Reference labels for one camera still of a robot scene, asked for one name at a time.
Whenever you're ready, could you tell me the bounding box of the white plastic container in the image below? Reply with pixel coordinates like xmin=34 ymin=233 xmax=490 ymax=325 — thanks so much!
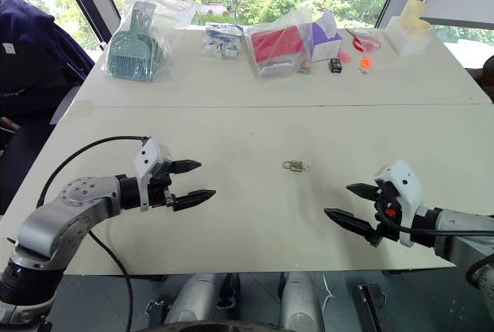
xmin=385 ymin=15 xmax=435 ymax=56

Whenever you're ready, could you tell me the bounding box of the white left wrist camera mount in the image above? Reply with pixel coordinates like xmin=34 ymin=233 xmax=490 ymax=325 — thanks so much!
xmin=134 ymin=137 xmax=172 ymax=214

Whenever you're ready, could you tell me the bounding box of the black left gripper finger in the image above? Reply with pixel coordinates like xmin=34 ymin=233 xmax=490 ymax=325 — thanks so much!
xmin=171 ymin=159 xmax=203 ymax=176
xmin=172 ymin=188 xmax=217 ymax=212

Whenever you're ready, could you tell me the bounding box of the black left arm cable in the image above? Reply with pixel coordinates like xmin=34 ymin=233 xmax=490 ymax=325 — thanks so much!
xmin=36 ymin=135 xmax=152 ymax=332

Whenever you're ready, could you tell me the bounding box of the silver robot leg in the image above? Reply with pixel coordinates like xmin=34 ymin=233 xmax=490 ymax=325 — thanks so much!
xmin=279 ymin=271 xmax=324 ymax=332
xmin=163 ymin=273 xmax=222 ymax=326

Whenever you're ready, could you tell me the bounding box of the teal dustpan in plastic bag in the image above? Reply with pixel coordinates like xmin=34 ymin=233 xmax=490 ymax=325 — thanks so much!
xmin=100 ymin=0 xmax=198 ymax=84

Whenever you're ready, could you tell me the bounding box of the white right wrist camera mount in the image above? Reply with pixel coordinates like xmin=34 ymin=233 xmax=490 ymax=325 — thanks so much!
xmin=374 ymin=159 xmax=425 ymax=249

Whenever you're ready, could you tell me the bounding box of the red tool in clear bag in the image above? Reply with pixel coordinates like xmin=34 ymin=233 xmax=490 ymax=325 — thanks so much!
xmin=343 ymin=27 xmax=384 ymax=53

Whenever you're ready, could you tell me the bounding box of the black metal bracket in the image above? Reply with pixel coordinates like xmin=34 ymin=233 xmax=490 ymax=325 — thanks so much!
xmin=356 ymin=283 xmax=398 ymax=332

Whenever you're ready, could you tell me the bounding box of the purple and white box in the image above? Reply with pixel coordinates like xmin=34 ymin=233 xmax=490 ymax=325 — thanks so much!
xmin=310 ymin=12 xmax=345 ymax=64

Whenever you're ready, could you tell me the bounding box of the clear bag of small parts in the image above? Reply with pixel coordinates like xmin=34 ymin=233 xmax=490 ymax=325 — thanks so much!
xmin=200 ymin=22 xmax=245 ymax=61

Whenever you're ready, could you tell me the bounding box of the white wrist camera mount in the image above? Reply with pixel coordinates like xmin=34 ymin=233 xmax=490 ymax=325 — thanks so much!
xmin=374 ymin=159 xmax=425 ymax=249
xmin=134 ymin=137 xmax=172 ymax=214

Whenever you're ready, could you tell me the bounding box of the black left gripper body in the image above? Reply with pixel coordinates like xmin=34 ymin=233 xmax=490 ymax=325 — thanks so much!
xmin=147 ymin=160 xmax=177 ymax=210

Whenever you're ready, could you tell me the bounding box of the pale yellow cup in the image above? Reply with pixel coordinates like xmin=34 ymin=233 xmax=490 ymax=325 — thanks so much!
xmin=414 ymin=19 xmax=434 ymax=39
xmin=401 ymin=0 xmax=426 ymax=27

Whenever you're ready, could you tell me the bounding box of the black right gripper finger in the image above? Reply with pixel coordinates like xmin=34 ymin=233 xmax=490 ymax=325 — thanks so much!
xmin=323 ymin=208 xmax=378 ymax=241
xmin=345 ymin=182 xmax=381 ymax=202

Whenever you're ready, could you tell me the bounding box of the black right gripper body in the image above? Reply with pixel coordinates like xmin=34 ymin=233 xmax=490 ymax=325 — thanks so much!
xmin=371 ymin=178 xmax=403 ymax=247

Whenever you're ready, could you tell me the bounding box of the red item in plastic bag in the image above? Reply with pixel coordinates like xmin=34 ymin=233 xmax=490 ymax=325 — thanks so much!
xmin=244 ymin=22 xmax=314 ymax=80

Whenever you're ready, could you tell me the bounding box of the brown object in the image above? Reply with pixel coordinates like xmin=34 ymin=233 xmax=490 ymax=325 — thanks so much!
xmin=464 ymin=55 xmax=494 ymax=104

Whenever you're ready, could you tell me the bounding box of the white cable tie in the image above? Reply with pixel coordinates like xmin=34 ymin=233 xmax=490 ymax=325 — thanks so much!
xmin=321 ymin=273 xmax=337 ymax=318

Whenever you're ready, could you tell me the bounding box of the dark blue jacket on chair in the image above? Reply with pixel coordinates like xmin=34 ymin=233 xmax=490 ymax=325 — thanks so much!
xmin=0 ymin=0 xmax=96 ymax=215

